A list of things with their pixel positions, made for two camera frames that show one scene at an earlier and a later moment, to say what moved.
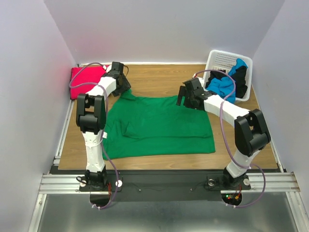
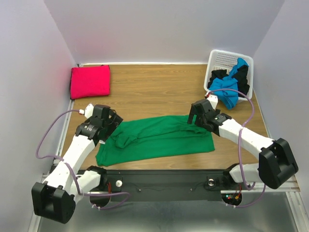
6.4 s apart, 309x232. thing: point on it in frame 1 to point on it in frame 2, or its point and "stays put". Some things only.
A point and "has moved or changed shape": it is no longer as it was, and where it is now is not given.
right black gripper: x=187 y=97 to x=199 y=112
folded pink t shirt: x=83 y=79 stays put
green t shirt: x=139 y=124 has moved or changed shape
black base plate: x=167 y=185 stays put
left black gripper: x=126 y=86 to x=115 y=121
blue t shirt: x=224 y=87 stays put
